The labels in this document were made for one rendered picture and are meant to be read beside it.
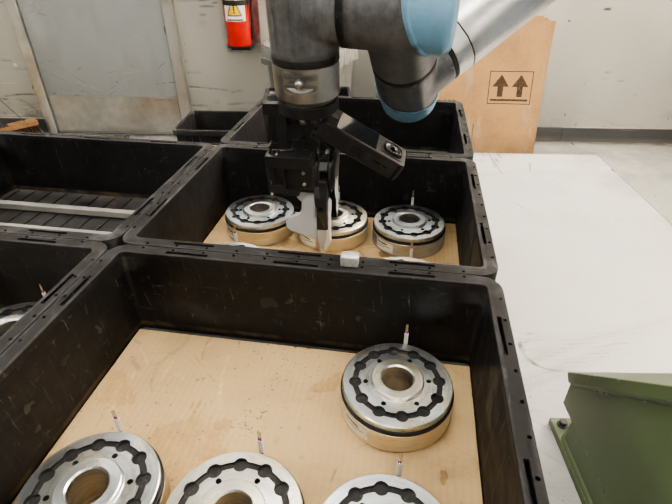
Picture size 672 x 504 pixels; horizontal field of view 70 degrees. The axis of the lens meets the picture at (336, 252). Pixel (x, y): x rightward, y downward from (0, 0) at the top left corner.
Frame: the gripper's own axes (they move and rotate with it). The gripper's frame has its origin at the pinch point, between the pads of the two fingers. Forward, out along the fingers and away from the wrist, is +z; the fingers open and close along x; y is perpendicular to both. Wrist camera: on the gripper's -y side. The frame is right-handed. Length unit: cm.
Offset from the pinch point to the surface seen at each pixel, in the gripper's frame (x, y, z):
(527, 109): -251, -81, 91
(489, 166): -62, -31, 24
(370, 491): 37.2, -9.4, -5.9
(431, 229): -1.7, -14.0, -0.7
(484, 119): -247, -56, 96
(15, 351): 33.5, 19.2, -12.6
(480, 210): 4.0, -19.0, -8.5
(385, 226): -1.6, -7.6, -0.7
